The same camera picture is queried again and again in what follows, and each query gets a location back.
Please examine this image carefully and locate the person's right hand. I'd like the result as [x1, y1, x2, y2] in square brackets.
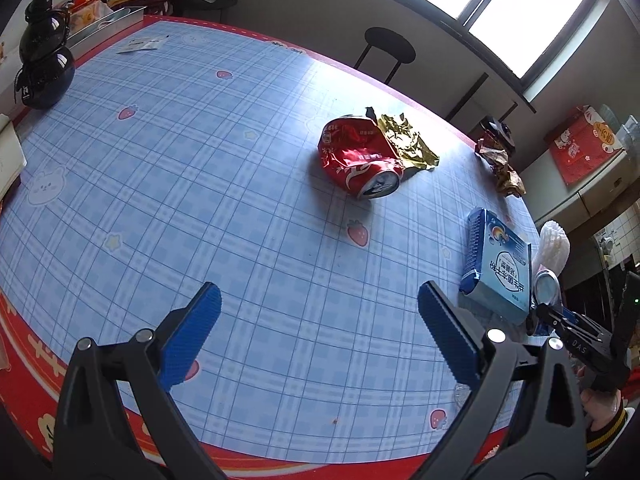
[581, 389, 626, 433]

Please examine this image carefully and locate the black chair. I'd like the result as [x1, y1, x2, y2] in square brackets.
[354, 27, 417, 86]

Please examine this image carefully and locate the black gourd-shaped bottle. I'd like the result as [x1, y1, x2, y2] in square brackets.
[14, 0, 76, 110]

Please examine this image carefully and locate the gold foil wrapper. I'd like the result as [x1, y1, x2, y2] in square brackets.
[376, 112, 441, 178]

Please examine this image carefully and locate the crushed red soda can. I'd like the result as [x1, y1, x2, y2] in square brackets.
[320, 152, 405, 201]

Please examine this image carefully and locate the red printed cloth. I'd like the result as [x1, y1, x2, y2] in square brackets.
[544, 105, 626, 187]

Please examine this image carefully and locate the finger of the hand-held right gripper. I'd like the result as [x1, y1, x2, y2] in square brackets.
[535, 304, 572, 341]

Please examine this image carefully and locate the small blue can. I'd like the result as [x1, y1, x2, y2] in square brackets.
[525, 270, 562, 337]

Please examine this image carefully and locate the white box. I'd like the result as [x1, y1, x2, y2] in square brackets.
[0, 114, 28, 201]

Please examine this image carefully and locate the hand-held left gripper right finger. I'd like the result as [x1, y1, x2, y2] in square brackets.
[415, 281, 593, 480]

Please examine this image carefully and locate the electric pressure cooker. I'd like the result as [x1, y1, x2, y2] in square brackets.
[480, 116, 517, 153]

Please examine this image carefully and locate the metal tray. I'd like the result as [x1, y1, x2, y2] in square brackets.
[66, 5, 147, 53]

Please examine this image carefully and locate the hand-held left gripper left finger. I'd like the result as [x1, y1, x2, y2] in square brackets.
[52, 282, 226, 480]

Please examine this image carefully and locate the long black pole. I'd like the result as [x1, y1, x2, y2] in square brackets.
[444, 72, 490, 122]

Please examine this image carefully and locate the blue plaid tablecloth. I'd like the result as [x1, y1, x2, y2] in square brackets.
[0, 15, 543, 466]

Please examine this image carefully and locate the white paper slip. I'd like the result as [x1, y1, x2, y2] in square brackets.
[116, 36, 160, 55]

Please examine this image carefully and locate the person's right forearm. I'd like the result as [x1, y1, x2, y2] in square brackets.
[585, 404, 640, 471]

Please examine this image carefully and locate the window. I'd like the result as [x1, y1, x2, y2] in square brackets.
[360, 0, 608, 81]

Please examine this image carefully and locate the white fridge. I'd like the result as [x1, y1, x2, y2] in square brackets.
[520, 150, 633, 226]

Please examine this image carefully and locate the blue and white carton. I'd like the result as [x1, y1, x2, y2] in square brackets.
[459, 207, 533, 326]

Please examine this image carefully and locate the brown paper bag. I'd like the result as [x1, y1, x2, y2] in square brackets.
[474, 130, 527, 197]

